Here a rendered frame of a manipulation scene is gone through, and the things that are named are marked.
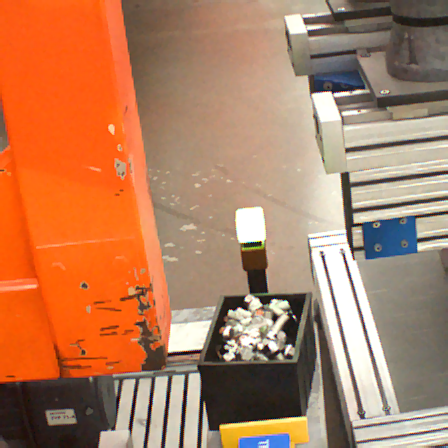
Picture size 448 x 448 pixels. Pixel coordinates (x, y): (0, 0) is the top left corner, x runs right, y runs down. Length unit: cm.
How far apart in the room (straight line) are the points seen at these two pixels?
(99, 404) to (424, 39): 81
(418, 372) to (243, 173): 159
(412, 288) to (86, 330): 99
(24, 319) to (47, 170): 24
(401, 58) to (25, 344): 72
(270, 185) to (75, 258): 198
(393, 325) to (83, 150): 99
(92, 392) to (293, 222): 144
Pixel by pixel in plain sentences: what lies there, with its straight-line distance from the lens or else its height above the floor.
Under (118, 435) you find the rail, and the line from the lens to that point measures 190.
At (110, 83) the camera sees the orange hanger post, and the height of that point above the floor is 96.
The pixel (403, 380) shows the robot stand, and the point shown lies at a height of 21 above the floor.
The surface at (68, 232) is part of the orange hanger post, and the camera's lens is 169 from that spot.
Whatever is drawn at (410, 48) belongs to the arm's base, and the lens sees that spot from 191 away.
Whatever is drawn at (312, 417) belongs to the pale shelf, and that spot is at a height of 45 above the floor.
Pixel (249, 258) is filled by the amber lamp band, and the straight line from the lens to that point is 190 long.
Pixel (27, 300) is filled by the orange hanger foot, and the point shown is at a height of 66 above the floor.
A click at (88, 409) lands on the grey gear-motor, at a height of 34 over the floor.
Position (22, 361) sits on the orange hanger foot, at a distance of 180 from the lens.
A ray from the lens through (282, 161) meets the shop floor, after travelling 379.
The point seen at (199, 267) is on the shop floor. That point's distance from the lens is 321.
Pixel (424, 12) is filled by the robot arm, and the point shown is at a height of 93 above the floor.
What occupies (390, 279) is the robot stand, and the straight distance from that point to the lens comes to 261.
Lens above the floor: 144
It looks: 25 degrees down
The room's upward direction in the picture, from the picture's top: 8 degrees counter-clockwise
